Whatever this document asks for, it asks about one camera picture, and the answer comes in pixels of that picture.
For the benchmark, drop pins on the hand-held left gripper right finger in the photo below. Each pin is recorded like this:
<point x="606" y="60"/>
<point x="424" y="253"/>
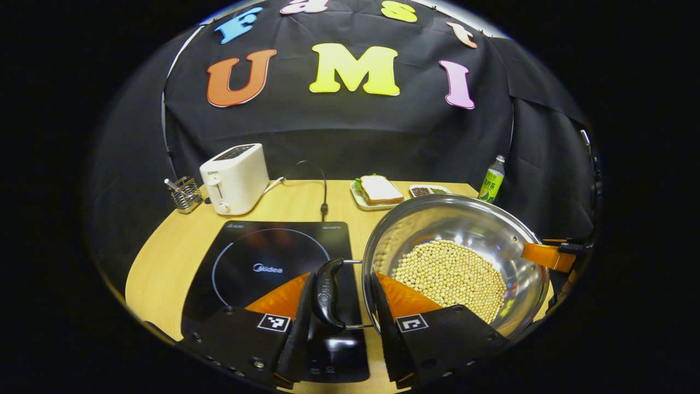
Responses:
<point x="391" y="339"/>

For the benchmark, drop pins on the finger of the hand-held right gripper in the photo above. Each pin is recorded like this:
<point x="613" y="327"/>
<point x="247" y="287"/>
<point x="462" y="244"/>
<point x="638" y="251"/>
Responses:
<point x="547" y="257"/>
<point x="569" y="287"/>

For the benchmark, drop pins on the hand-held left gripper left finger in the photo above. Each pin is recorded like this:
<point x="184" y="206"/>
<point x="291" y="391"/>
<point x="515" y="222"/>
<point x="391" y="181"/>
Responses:
<point x="299" y="339"/>

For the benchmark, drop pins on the pile of yellow soybeans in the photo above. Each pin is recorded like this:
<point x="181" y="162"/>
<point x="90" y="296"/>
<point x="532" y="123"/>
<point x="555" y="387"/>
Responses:
<point x="454" y="273"/>

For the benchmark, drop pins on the black induction cooktop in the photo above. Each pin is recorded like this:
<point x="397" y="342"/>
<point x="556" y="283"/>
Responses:
<point x="262" y="246"/>

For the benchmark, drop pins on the green drink bottle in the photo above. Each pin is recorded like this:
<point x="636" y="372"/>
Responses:
<point x="491" y="183"/>

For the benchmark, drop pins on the white divided dish with beans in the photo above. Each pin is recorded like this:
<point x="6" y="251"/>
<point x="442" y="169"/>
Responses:
<point x="429" y="191"/>

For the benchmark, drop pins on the sandwich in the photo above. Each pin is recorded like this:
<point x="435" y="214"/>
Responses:
<point x="380" y="190"/>

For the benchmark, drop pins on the white toaster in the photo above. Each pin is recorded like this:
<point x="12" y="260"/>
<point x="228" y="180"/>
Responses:
<point x="235" y="178"/>

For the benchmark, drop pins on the black backdrop cloth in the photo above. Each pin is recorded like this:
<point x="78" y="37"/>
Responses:
<point x="350" y="131"/>

